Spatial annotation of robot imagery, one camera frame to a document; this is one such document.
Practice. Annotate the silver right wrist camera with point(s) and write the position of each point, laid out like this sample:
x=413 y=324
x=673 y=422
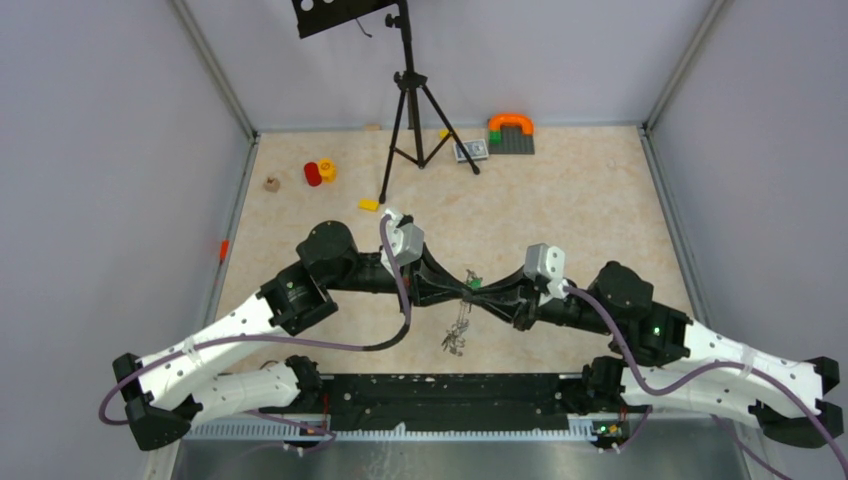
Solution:
x=545 y=267

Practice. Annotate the grey lego baseplate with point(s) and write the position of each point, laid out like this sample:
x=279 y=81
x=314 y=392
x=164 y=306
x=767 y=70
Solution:
x=513 y=143

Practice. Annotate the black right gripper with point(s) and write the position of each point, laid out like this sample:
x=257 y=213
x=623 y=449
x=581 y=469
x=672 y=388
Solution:
x=521 y=310

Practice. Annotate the yellow plastic cylinder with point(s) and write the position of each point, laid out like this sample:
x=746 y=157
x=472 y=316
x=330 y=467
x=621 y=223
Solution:
x=327 y=170

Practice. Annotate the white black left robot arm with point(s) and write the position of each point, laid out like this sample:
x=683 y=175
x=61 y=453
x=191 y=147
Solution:
x=189 y=383

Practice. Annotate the blue playing card box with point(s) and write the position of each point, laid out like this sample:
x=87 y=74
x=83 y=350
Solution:
x=477 y=150

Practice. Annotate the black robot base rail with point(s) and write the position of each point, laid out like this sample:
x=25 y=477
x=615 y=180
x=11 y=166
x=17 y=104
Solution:
x=471 y=403

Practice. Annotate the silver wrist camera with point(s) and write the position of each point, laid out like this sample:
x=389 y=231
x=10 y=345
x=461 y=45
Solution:
x=405 y=238
x=545 y=267

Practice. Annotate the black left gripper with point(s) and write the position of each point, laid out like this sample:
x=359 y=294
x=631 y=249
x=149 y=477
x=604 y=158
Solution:
x=424 y=282

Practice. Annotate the black tripod stand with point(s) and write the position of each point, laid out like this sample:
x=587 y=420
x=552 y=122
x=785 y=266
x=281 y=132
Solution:
x=410 y=82

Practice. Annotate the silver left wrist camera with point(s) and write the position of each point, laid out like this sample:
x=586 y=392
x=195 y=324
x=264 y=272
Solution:
x=405 y=238

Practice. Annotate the red plastic cylinder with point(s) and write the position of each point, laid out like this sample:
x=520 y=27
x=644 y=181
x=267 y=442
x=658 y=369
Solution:
x=312 y=174

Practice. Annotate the black perforated mount plate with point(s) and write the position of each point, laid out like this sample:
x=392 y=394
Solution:
x=317 y=16

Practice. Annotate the orange plastic arch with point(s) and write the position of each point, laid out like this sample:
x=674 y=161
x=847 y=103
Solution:
x=523 y=122

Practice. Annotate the small wooden block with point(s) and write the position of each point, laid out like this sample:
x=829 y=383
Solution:
x=271 y=184

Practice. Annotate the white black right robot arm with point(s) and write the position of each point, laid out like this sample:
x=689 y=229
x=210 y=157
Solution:
x=663 y=358

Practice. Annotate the yellow lego brick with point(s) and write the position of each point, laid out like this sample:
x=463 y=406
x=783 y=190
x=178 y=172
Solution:
x=369 y=205

